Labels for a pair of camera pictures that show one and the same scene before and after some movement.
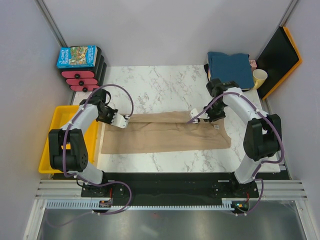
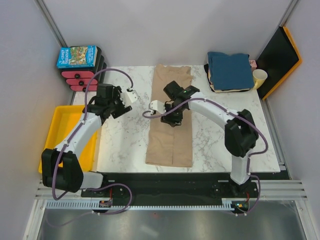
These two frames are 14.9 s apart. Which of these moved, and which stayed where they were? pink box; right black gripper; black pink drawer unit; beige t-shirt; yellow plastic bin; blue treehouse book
Moved: right black gripper; beige t-shirt
Stayed: yellow plastic bin; blue treehouse book; pink box; black pink drawer unit
